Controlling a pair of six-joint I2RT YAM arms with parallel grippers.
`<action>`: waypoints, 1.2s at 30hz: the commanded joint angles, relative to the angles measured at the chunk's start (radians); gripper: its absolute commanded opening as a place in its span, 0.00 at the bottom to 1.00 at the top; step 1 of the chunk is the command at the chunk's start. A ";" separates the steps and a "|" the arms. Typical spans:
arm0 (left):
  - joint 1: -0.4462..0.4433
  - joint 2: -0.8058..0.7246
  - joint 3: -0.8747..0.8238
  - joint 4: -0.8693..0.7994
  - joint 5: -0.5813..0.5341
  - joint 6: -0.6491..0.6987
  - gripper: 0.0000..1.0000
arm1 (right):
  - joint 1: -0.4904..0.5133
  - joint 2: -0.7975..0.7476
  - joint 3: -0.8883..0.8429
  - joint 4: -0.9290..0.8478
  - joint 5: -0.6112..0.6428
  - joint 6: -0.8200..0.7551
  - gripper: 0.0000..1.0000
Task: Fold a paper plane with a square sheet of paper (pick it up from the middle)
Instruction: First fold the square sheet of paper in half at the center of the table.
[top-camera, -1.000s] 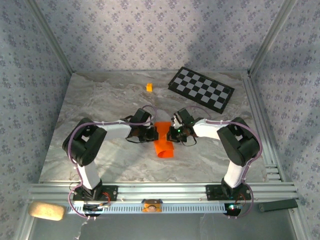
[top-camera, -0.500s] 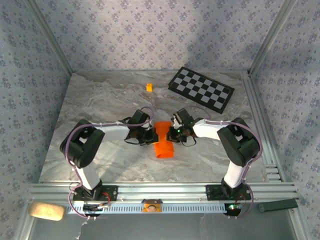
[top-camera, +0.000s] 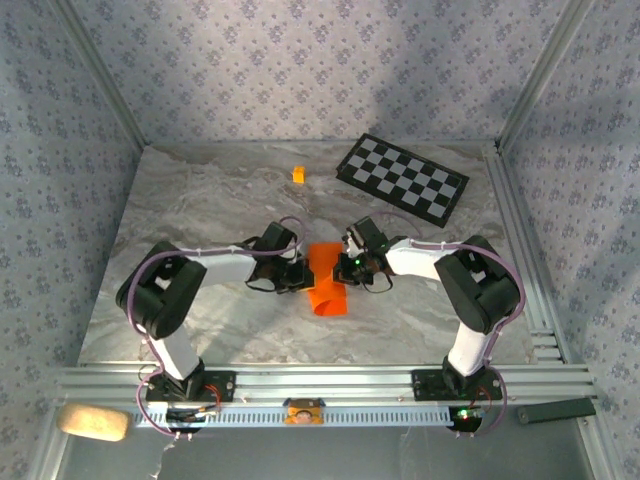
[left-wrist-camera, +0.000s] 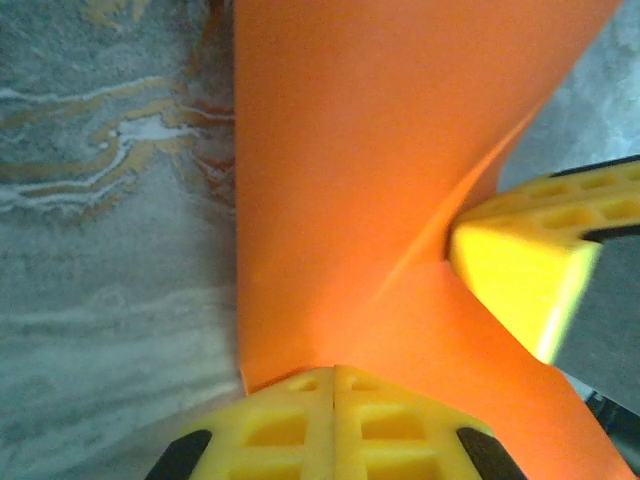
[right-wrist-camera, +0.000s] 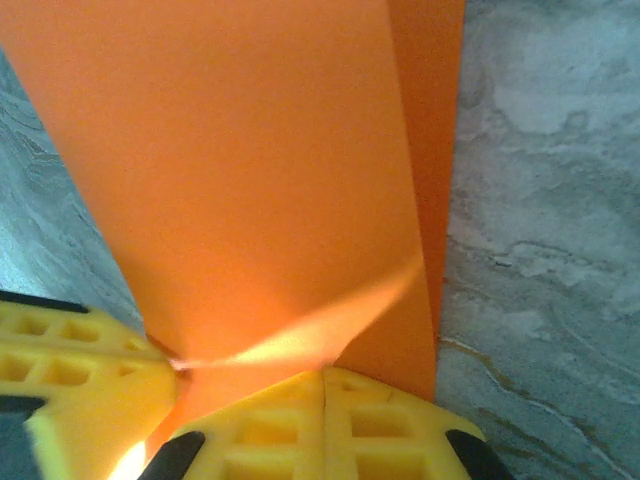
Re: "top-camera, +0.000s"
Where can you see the orange paper sheet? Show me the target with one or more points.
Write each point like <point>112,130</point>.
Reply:
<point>325,300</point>

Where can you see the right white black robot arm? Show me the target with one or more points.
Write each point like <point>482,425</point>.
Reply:
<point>415,265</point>

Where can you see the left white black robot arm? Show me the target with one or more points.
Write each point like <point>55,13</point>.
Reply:
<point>225,267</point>

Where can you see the black white checkerboard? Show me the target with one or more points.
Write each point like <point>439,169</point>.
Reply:
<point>402,177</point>

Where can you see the small orange block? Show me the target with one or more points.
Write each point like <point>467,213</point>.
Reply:
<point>299,175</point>

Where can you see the cartoon face sticker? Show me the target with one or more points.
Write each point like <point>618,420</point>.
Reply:
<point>303,412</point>

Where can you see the black flat bar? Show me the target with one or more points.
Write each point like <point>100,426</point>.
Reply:
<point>555,411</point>

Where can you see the beige sponge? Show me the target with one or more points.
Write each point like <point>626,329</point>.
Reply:
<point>92,422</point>

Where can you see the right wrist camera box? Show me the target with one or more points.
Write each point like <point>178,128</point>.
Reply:
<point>351,243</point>

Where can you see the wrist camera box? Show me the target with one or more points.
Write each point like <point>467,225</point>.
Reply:
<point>293,255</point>
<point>351,243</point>

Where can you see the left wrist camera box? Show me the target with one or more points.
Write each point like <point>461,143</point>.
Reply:
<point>293,255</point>

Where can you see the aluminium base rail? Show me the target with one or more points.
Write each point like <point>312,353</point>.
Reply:
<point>325,382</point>

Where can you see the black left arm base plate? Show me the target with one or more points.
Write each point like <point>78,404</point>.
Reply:
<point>225,387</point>

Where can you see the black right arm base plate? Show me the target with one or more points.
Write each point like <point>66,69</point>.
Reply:
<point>425,385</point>

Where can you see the aluminium side rail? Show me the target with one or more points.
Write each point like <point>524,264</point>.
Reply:
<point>500,180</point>

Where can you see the aluminium frame post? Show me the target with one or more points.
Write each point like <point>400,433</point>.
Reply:
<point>542,75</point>

